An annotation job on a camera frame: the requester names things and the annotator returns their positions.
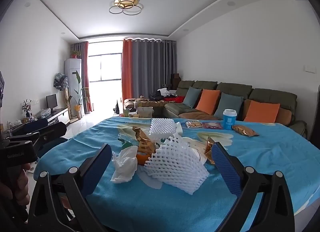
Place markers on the fine-mesh white foam net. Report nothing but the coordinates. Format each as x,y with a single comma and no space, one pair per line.
162,128

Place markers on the white standing air conditioner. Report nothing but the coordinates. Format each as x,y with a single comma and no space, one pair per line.
72,79

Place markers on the black monitor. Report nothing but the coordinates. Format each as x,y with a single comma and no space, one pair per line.
51,100

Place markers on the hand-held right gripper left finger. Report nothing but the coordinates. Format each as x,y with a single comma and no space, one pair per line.
98,169

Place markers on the teal cushion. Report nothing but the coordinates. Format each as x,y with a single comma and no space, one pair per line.
192,97
231,100

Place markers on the narrow grey red curtain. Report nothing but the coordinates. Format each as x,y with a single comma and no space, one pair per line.
83,77

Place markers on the flat gold snack packet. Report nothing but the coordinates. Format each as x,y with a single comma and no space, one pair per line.
245,130

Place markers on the clear plastic bag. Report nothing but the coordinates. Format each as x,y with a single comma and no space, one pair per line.
45,112

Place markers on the red snack packet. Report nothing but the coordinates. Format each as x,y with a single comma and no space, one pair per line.
212,125

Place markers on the wide orange grey curtain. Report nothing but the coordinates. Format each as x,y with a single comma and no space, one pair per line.
147,69

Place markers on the white wall switch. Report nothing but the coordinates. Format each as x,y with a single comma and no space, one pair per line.
309,68

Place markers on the clear biscuit packet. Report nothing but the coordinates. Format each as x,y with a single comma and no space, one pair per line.
193,124

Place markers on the wide-mesh white foam net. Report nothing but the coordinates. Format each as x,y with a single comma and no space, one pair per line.
175,169

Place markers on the orange fruit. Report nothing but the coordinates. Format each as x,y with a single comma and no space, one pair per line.
142,160

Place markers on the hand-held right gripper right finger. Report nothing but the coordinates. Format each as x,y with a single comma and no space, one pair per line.
225,169

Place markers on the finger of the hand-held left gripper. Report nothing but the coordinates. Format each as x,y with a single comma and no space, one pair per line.
37,123
53,129

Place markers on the person's left hand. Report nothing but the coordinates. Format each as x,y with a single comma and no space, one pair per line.
23,189

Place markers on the plant in small blue vase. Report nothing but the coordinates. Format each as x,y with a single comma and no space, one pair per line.
26,107

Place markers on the window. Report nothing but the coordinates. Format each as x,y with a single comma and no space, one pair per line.
105,67

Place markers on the white black tv cabinet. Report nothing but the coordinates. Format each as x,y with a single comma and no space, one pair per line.
58,114

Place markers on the small gold wrapper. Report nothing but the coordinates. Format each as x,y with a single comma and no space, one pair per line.
208,150

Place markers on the tall plant in yellow vase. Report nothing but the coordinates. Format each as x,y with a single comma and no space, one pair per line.
78,108

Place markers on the blue cup with white lid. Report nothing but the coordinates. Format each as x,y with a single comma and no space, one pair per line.
229,120

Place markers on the cloth-covered standing fan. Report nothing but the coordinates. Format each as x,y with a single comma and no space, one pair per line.
60,81

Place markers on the brown box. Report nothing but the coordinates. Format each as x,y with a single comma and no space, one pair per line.
175,79

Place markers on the red cloth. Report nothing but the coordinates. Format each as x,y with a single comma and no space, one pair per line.
179,99

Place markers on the small potted plant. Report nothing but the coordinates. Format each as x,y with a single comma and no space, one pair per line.
75,54

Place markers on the tall gold snack bag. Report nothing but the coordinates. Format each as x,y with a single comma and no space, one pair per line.
145,142

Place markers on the white tissue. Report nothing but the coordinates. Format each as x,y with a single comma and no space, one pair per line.
123,164

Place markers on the orange cushion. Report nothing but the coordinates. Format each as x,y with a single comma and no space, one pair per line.
262,112
207,99

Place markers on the pile of clothes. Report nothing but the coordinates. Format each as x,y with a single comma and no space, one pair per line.
162,94

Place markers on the green sofa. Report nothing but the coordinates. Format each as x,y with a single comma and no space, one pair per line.
272,94

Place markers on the blue floral blanket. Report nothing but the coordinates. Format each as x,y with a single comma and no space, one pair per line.
262,162

